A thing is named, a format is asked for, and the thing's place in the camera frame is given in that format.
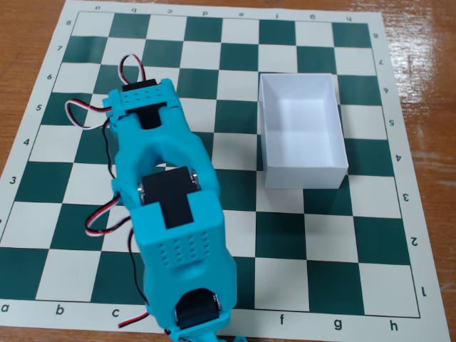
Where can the cyan robot arm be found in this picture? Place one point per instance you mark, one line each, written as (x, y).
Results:
(185, 249)

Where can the white rectangular open box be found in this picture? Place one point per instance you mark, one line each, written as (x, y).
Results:
(303, 117)

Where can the green and cream chessboard mat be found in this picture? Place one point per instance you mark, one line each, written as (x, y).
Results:
(320, 231)

